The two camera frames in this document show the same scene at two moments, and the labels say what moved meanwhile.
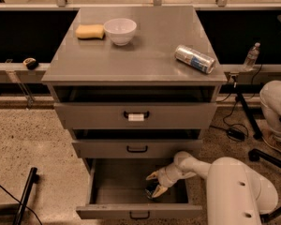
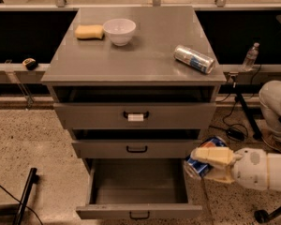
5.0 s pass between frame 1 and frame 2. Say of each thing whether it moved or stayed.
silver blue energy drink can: stayed
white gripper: moved
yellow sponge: stayed
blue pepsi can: moved
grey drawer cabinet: stayed
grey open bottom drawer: stayed
